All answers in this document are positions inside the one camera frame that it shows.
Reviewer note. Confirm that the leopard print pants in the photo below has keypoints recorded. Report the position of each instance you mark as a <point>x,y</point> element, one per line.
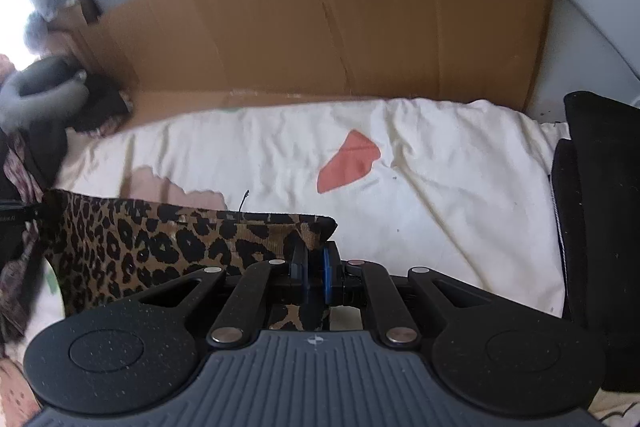
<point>150,247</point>

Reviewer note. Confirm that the grey neck pillow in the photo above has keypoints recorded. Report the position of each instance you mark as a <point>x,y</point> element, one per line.
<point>30,102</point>

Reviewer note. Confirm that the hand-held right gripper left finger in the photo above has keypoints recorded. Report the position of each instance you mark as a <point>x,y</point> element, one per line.
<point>300,267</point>

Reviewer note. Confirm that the floral patterned garment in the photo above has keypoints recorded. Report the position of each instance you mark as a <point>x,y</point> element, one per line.
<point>17,287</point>

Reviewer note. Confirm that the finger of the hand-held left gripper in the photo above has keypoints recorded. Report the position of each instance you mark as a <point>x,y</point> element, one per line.
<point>20,212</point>

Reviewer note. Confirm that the small black cloth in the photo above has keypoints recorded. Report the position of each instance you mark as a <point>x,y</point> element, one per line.
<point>102,107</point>

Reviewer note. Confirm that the folded black clothes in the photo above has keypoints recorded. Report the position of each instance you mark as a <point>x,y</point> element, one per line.
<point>600,207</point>

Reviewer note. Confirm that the flattened brown cardboard sheet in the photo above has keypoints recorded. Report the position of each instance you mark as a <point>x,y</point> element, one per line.
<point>325,17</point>

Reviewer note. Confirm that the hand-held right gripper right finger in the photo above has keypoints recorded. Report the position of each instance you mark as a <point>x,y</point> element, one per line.
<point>330,272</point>

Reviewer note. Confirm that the cream bear print blanket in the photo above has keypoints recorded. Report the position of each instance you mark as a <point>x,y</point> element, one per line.
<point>425,207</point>

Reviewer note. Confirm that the pale fluffy cloth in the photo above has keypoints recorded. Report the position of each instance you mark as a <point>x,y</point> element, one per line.
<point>37,32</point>

